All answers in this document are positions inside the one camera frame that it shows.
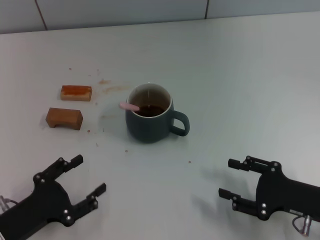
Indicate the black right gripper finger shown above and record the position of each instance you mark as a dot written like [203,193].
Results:
[250,165]
[245,204]

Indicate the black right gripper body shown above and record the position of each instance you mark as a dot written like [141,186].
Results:
[287,197]

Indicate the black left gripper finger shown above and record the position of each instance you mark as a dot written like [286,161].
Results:
[87,203]
[62,167]

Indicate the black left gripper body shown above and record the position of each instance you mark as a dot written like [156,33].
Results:
[42,205]

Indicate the dark grey ceramic mug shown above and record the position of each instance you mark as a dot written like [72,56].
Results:
[147,130]

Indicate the brown wooden arch block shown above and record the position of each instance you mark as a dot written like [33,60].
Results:
[65,117]

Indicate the light wooden block orange stain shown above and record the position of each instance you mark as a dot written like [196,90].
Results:
[77,96]

